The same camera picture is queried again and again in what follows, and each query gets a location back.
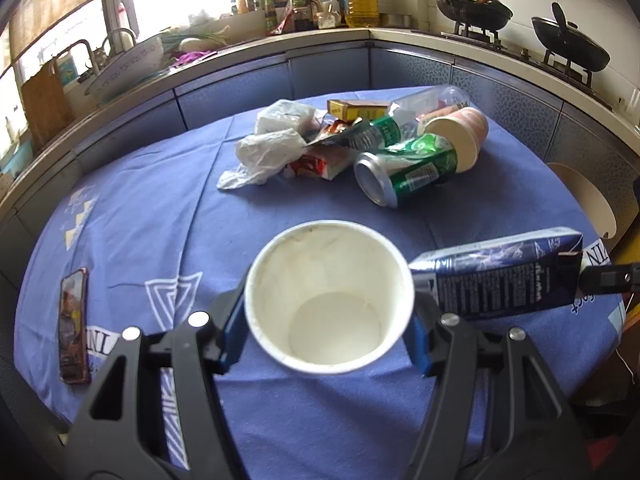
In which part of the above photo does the white enamel basin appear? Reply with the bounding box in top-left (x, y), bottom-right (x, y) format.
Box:
top-left (85, 35), bottom-right (164, 103)

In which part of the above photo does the black wok with lid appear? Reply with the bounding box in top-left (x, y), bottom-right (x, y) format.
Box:
top-left (532, 2), bottom-right (611, 73)

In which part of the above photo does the yellow cooking oil bottle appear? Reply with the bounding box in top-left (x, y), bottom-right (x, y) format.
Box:
top-left (345, 0), bottom-right (380, 28)

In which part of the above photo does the blue patterned tablecloth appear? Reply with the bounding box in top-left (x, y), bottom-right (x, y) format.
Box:
top-left (14, 112), bottom-right (608, 479)

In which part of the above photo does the yellow red small box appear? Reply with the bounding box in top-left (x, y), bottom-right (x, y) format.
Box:
top-left (326, 99), bottom-right (390, 122)

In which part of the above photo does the wooden cutting board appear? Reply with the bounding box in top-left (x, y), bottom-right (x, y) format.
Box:
top-left (21, 60), bottom-right (74, 153)

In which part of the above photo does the white plastic jug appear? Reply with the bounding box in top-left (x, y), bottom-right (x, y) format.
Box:
top-left (310, 0), bottom-right (342, 29)

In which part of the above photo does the white radish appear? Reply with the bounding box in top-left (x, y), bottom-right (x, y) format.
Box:
top-left (178, 37), bottom-right (226, 53)

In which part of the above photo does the blue white milk carton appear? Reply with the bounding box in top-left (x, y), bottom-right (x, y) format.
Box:
top-left (409, 226), bottom-right (582, 320)

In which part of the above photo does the clear plastic water bottle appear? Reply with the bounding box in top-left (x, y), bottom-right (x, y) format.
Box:
top-left (338, 86), bottom-right (471, 152)

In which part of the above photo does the black wok with spatula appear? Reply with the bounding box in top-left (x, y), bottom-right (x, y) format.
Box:
top-left (435, 0), bottom-right (513, 32)

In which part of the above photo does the smartphone in red case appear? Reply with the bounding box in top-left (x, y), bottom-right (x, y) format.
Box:
top-left (58, 268), bottom-right (90, 385)

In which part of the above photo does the kitchen counter with cabinets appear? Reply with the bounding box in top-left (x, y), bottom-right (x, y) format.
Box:
top-left (1, 28), bottom-right (639, 288)

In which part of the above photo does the white plastic bag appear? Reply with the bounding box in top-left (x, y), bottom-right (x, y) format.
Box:
top-left (217, 128), bottom-right (308, 191)

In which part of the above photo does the red snack wrapper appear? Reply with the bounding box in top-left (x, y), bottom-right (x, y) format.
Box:
top-left (284, 119), bottom-right (357, 181)

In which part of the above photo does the chrome sink faucet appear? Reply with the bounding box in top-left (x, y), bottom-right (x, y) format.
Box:
top-left (52, 27), bottom-right (137, 75)

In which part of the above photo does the green beer can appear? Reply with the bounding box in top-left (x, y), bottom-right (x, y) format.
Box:
top-left (354, 133), bottom-right (458, 208)

